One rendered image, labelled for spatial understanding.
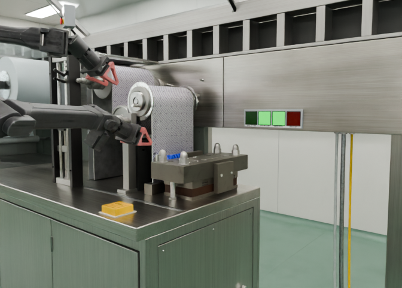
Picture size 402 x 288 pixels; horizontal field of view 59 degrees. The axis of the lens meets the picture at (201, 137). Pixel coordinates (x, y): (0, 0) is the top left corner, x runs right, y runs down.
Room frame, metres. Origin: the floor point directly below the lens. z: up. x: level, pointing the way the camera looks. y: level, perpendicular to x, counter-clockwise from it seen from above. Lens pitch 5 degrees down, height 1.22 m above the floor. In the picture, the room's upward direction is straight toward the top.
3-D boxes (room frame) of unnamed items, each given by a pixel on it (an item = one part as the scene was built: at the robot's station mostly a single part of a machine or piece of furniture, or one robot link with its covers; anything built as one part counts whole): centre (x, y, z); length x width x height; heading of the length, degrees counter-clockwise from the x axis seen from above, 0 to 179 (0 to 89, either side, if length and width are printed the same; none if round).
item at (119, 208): (1.09, 0.26, 0.91); 0.07 x 0.07 x 0.02; 50
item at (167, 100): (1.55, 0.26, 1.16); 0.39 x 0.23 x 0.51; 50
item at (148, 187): (1.43, 0.11, 0.92); 0.28 x 0.04 x 0.04; 140
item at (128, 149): (1.36, 0.29, 1.05); 0.06 x 0.05 x 0.31; 140
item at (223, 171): (1.33, -0.09, 0.97); 0.10 x 0.03 x 0.11; 140
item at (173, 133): (1.43, 0.11, 1.11); 0.23 x 0.01 x 0.18; 140
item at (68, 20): (1.74, 0.64, 1.66); 0.07 x 0.07 x 0.10; 30
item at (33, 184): (2.00, 0.94, 0.88); 2.52 x 0.66 x 0.04; 50
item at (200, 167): (1.38, -0.01, 1.00); 0.40 x 0.16 x 0.06; 140
